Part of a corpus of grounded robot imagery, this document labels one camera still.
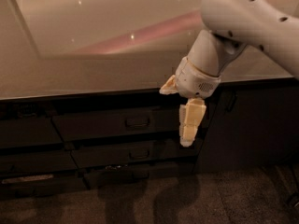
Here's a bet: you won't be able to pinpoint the top drawer handle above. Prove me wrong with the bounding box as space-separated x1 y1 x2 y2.
124 116 150 129

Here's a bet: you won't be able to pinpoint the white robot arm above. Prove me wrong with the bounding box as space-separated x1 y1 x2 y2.
160 0 299 147

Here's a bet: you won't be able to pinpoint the dark top drawer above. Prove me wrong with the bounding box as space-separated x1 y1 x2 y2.
51 103 217 142

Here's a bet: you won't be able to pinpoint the dark left cabinet drawers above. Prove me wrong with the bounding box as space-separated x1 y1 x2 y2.
0 102 87 200

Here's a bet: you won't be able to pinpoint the middle drawer handle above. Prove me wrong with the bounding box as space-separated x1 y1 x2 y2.
129 149 150 160

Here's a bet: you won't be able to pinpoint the dark middle drawer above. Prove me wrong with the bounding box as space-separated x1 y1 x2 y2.
71 139 202 168

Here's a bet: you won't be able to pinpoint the drawer handle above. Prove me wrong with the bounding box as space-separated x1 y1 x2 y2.
129 149 150 160
124 116 150 129

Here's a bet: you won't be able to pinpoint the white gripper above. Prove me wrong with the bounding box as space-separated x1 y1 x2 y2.
159 57 221 147

